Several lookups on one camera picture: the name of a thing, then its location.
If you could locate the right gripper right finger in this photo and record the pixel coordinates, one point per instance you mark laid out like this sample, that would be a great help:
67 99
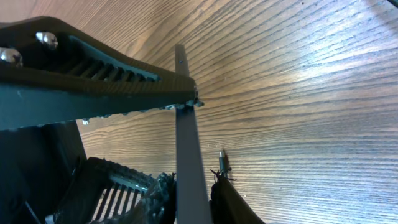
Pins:
226 204

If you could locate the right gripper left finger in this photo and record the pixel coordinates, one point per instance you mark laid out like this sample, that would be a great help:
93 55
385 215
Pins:
157 206

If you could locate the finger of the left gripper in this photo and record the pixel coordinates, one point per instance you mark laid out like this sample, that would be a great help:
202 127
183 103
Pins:
52 72

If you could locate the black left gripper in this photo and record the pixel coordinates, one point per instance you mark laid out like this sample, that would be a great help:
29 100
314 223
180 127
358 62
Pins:
43 171

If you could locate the blue Galaxy smartphone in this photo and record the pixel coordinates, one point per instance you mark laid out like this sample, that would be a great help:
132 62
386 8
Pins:
191 193

